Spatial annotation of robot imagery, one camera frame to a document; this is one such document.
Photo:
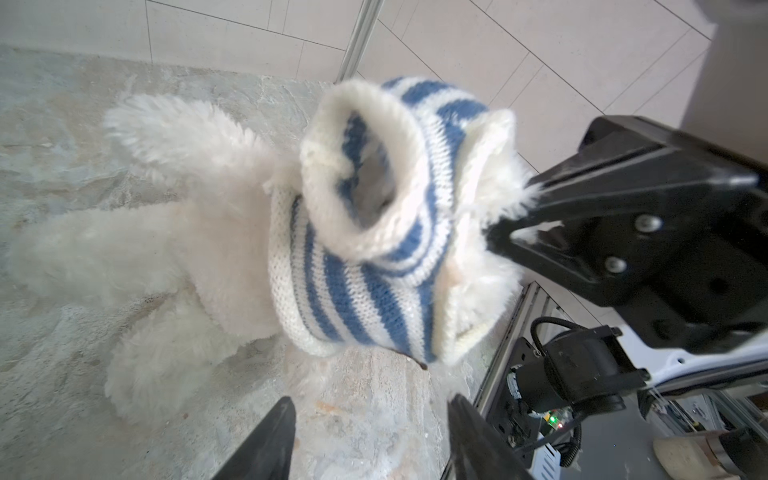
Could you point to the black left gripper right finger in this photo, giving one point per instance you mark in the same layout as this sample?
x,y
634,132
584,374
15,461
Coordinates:
x,y
478,452

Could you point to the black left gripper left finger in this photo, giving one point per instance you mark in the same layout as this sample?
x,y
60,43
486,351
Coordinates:
x,y
266,453

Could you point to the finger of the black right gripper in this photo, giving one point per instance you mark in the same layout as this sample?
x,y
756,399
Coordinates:
x,y
667,229

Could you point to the white fluffy teddy bear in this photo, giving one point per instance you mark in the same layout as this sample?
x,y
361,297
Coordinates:
x,y
205,253

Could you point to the blue white striped knit sweater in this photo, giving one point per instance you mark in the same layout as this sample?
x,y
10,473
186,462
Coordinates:
x,y
376,236

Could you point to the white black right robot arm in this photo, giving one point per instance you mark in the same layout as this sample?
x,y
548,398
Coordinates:
x,y
728,108

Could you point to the right circuit board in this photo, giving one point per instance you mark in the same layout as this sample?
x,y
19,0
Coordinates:
x,y
529,426

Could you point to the aluminium front mounting rail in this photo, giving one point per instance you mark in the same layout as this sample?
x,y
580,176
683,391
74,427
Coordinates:
x,y
515,350

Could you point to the right aluminium corner post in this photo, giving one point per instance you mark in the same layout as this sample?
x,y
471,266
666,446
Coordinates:
x,y
361,34

